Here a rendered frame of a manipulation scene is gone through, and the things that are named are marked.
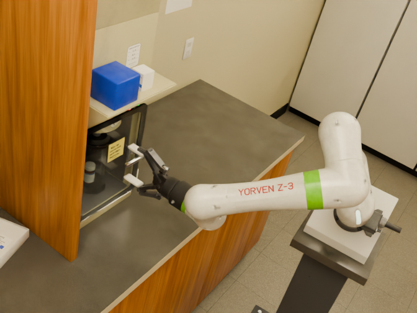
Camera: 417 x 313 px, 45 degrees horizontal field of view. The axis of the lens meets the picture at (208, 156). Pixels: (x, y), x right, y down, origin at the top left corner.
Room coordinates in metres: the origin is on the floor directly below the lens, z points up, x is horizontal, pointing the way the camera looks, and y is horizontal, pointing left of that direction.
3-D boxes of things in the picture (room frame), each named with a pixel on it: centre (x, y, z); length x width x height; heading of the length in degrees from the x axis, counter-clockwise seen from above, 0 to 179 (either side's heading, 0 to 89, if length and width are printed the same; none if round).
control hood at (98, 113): (1.33, 0.28, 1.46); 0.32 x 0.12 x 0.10; 154
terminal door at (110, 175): (1.35, 0.32, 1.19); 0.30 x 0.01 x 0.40; 152
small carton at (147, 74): (1.37, 0.26, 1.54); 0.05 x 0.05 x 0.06; 60
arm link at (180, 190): (1.28, 0.05, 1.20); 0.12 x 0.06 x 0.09; 154
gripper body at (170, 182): (1.31, 0.12, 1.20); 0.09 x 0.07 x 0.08; 64
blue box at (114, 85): (1.26, 0.31, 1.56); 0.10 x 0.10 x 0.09; 64
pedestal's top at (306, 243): (1.59, -0.61, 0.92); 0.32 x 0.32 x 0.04; 69
